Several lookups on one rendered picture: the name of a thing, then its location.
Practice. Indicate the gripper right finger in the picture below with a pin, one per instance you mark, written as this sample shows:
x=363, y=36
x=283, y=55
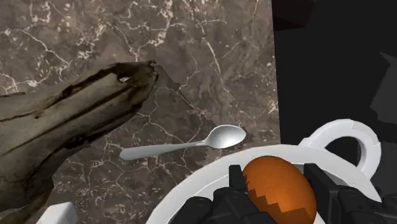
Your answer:
x=347, y=201

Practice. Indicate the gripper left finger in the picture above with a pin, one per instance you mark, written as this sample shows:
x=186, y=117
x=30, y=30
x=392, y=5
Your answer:
x=231, y=201

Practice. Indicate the brown egg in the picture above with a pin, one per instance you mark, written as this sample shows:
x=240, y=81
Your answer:
x=279, y=189

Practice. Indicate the silver spoon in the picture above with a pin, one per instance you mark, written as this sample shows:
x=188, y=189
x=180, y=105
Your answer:
x=183, y=145

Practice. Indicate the small white block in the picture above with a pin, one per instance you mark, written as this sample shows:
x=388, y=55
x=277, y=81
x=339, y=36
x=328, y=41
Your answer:
x=59, y=214

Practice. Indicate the weathered driftwood piece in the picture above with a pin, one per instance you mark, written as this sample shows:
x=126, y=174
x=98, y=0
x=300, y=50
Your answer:
x=62, y=118

